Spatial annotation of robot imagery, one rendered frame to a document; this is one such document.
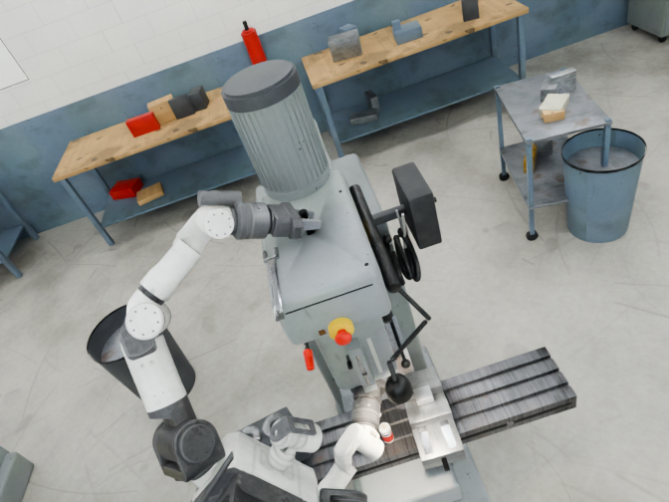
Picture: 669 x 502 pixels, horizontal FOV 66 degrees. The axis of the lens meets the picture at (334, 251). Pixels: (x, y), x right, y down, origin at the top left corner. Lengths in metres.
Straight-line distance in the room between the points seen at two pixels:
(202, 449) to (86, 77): 4.87
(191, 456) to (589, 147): 3.29
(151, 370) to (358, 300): 0.47
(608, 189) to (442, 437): 2.15
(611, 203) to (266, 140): 2.70
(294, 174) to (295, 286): 0.35
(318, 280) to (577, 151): 2.91
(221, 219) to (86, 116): 4.78
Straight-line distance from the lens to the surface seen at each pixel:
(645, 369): 3.27
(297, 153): 1.36
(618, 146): 3.88
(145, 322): 1.15
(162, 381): 1.18
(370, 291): 1.16
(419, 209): 1.59
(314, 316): 1.18
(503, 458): 2.94
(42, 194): 6.44
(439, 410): 1.91
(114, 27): 5.51
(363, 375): 1.53
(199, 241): 1.23
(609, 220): 3.75
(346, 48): 5.01
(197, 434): 1.16
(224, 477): 1.20
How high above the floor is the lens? 2.66
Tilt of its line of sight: 40 degrees down
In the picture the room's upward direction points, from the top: 21 degrees counter-clockwise
